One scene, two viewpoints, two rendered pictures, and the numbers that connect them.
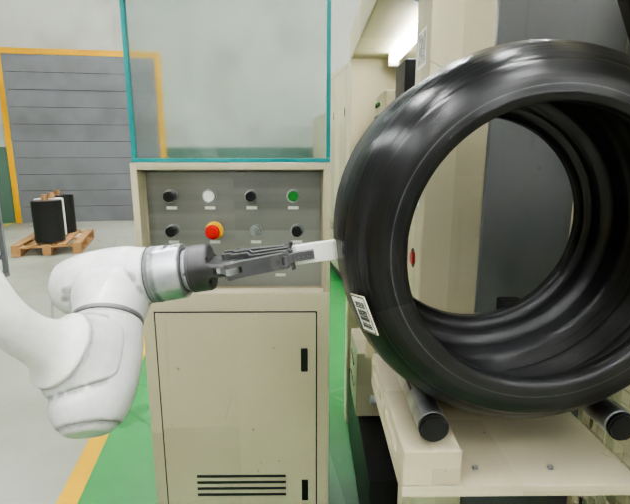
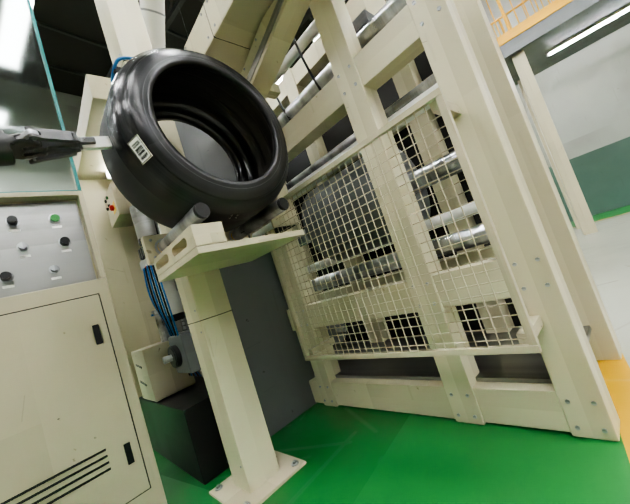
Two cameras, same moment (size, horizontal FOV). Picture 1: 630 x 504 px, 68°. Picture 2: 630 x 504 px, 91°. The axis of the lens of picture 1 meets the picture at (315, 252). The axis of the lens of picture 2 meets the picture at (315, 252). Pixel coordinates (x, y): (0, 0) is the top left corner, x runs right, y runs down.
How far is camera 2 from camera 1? 0.70 m
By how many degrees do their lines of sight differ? 46
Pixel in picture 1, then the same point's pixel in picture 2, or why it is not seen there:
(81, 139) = not seen: outside the picture
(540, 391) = (244, 185)
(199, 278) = (0, 142)
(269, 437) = (78, 418)
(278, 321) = (64, 309)
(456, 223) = not seen: hidden behind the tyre
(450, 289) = not seen: hidden behind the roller
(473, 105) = (165, 57)
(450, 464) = (218, 229)
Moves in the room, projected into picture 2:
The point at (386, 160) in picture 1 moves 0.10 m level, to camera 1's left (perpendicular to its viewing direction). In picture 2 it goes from (128, 74) to (81, 65)
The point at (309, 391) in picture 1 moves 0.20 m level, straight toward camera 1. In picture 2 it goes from (109, 359) to (119, 358)
